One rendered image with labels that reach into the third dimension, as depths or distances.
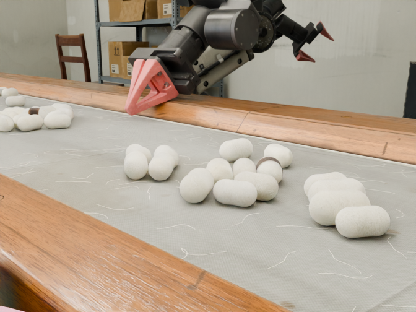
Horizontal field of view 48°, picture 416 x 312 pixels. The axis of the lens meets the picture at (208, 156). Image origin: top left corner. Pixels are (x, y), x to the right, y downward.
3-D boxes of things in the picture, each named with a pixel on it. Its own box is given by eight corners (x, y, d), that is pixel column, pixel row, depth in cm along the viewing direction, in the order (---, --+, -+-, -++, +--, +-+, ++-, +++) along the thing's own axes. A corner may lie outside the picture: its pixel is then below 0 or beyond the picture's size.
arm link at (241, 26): (229, 5, 79) (202, -34, 73) (286, 2, 71) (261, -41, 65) (198, 62, 76) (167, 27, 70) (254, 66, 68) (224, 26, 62)
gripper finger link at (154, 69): (124, 96, 61) (164, 49, 65) (95, 92, 66) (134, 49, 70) (151, 130, 66) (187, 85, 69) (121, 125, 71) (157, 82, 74)
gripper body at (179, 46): (173, 56, 63) (202, 21, 66) (128, 55, 70) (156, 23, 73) (195, 91, 67) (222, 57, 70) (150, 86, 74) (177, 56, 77)
